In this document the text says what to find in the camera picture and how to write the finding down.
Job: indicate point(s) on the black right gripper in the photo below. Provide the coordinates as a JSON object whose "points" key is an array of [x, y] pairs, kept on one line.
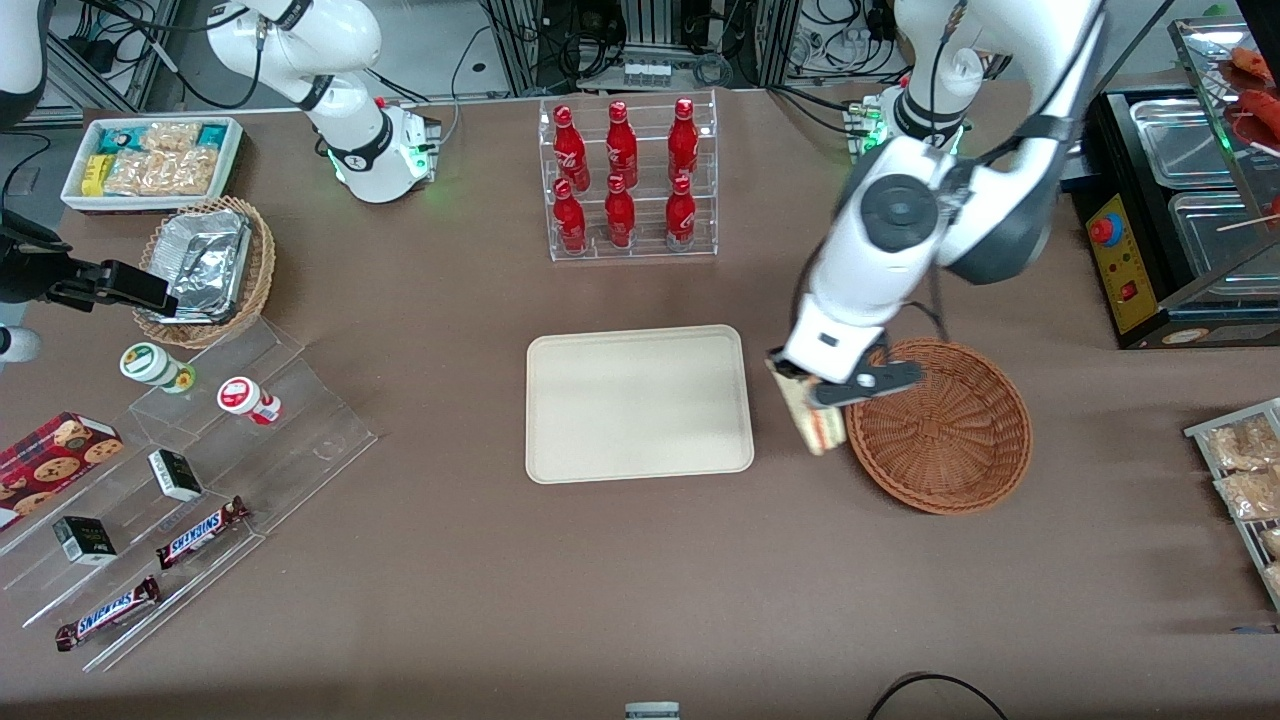
{"points": [[28, 277]]}

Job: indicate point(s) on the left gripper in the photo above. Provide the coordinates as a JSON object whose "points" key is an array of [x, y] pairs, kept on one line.
{"points": [[785, 369]]}

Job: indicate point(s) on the triangular sandwich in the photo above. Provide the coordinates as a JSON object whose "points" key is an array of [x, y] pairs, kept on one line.
{"points": [[820, 428]]}

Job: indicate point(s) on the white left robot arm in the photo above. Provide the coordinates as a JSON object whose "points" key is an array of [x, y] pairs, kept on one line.
{"points": [[900, 250]]}

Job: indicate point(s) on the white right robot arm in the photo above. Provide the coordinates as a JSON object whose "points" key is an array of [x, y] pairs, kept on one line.
{"points": [[350, 140]]}

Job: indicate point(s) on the aluminium foil tray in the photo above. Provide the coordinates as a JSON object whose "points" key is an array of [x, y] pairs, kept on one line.
{"points": [[205, 265]]}

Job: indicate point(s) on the oval tan wicker basket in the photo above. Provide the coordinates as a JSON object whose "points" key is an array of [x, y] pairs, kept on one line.
{"points": [[262, 265]]}

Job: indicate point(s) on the round brown wicker basket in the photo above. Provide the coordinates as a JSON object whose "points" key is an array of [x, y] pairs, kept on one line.
{"points": [[940, 440]]}

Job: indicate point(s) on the beige plastic tray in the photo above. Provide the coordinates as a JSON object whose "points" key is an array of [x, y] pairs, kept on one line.
{"points": [[640, 405]]}

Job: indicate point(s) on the tray of packaged snacks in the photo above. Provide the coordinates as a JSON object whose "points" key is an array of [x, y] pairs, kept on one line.
{"points": [[1205, 430]]}

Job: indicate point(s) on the green lid yogurt cup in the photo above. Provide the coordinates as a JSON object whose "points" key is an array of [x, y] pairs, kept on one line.
{"points": [[150, 364]]}

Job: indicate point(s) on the clear cracker bag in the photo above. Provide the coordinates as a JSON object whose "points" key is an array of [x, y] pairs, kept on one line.
{"points": [[170, 136], [165, 172]]}

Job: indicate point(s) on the yellow snack packet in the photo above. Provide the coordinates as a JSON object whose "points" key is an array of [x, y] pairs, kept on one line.
{"points": [[95, 175]]}

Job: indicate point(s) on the red lid yogurt cup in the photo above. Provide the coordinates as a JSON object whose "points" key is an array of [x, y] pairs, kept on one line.
{"points": [[243, 397]]}

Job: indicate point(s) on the white rectangular snack bin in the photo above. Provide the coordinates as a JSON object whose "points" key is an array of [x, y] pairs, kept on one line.
{"points": [[232, 160]]}

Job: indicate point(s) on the small teal snack packet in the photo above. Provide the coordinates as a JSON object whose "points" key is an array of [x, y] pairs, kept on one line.
{"points": [[212, 135]]}

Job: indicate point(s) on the small black box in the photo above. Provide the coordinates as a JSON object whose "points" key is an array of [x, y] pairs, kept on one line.
{"points": [[176, 476], [85, 541]]}

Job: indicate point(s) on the red cookie box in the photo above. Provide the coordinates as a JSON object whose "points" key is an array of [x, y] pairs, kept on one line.
{"points": [[50, 465]]}

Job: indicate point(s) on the clear acrylic bottle rack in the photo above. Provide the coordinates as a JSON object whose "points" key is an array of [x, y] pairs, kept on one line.
{"points": [[650, 245]]}

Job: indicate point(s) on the red cola bottle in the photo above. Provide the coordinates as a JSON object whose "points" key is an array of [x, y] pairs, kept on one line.
{"points": [[681, 215], [570, 220], [620, 215], [683, 142], [569, 150], [621, 148]]}

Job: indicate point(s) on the clear acrylic stepped stand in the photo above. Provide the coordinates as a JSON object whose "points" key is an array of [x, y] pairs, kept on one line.
{"points": [[300, 450]]}

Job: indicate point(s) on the snickers bar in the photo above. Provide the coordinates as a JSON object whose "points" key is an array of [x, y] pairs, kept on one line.
{"points": [[108, 613], [200, 532]]}

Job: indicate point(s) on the black food warmer machine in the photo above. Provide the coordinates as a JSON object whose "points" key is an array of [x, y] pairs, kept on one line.
{"points": [[1130, 290]]}

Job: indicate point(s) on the white power strip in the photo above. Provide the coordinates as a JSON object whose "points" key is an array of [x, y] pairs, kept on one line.
{"points": [[645, 73]]}

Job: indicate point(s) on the small grey device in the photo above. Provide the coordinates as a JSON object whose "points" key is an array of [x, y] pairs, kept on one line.
{"points": [[652, 711]]}

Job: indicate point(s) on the steel warmer pan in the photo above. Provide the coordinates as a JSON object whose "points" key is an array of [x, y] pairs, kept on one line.
{"points": [[1185, 140], [1220, 250]]}

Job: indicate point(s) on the clear pastry bag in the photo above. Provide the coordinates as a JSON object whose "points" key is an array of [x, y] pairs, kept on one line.
{"points": [[1274, 580], [1245, 445], [1250, 495], [1272, 542]]}

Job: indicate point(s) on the wooden skewer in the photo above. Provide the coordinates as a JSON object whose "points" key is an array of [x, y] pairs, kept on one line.
{"points": [[1248, 222]]}

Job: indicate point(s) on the red sausage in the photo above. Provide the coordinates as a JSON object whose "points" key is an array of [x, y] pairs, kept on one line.
{"points": [[1258, 64], [1260, 106]]}

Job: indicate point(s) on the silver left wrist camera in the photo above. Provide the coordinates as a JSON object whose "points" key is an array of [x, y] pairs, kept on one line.
{"points": [[885, 378]]}

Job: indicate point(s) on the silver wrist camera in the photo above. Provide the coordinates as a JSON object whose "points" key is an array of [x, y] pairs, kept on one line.
{"points": [[18, 344], [885, 378]]}

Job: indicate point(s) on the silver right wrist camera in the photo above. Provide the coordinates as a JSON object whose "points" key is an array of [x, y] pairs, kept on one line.
{"points": [[18, 344]]}

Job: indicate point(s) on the aluminium frame equipment rack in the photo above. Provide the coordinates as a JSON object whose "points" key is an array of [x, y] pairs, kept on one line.
{"points": [[520, 50]]}

